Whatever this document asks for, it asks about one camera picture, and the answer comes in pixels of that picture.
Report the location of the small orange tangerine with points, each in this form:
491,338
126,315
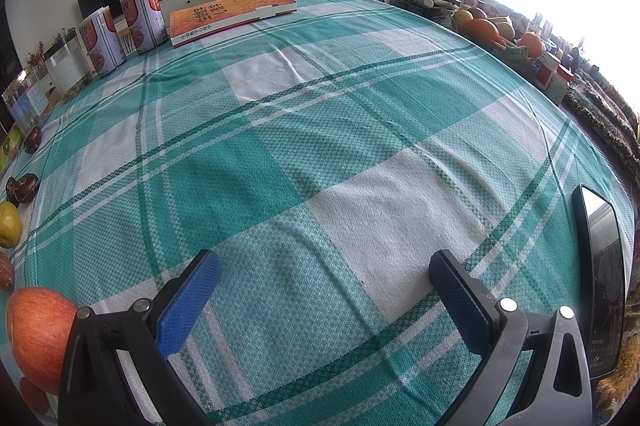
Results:
32,393

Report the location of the brown round fruit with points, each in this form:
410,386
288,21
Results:
5,271

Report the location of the orange book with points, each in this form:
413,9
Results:
225,13

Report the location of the kiwi print packet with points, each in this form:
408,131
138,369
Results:
11,148

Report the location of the red apple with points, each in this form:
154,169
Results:
37,331

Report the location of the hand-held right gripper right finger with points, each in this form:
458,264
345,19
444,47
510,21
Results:
460,296

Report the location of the black smartphone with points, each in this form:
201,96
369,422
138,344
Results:
602,281

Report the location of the gold lid glass jar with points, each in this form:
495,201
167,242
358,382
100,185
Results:
22,103

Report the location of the red flower vase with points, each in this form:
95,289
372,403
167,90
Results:
36,53

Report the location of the yellow green fruit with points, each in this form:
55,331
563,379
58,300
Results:
10,223

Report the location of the fruit basket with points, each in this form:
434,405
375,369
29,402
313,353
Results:
505,51

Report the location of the red box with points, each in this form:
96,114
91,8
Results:
552,76

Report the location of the dark mangosteen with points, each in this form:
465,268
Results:
22,189
33,139

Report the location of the black lid clear jar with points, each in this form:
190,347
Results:
67,66

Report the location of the red white can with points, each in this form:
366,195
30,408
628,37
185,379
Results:
102,43
145,18

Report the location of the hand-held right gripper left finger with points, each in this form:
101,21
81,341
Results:
187,301

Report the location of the large orange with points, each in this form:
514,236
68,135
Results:
531,45
482,31

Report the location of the green checked tablecloth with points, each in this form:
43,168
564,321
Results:
320,131

